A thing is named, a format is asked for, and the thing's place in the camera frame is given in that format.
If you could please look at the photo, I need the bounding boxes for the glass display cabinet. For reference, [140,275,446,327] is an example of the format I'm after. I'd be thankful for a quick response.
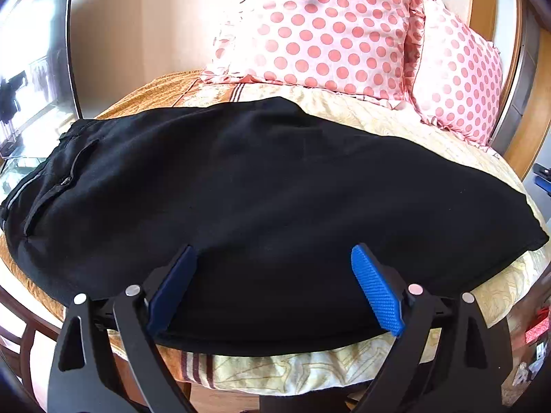
[0,0,82,207]

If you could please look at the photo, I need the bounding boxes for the wooden bed frame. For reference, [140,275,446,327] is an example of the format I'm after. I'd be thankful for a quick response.
[0,286,147,413]

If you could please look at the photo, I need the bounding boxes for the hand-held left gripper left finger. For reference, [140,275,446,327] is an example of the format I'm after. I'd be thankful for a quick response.
[47,244,199,413]

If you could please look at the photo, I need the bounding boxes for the large pink polka dot pillow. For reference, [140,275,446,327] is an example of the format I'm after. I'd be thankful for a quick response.
[200,0,427,106]

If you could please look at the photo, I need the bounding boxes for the cream and orange patterned bedspread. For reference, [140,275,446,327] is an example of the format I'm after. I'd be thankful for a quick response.
[0,70,551,396]

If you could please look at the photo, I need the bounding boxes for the small pink polka dot pillow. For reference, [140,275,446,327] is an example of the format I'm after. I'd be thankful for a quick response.
[405,0,503,149]

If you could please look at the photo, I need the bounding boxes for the red patterned box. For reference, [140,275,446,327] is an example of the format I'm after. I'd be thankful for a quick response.
[525,318,551,347]

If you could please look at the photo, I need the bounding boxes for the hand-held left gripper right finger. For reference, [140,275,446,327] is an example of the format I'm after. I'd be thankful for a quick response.
[351,244,515,413]

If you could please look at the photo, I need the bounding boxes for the wooden headboard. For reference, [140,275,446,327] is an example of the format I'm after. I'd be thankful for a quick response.
[469,0,551,181]

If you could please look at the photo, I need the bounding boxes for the black pants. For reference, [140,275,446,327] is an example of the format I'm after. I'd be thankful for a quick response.
[0,97,549,357]

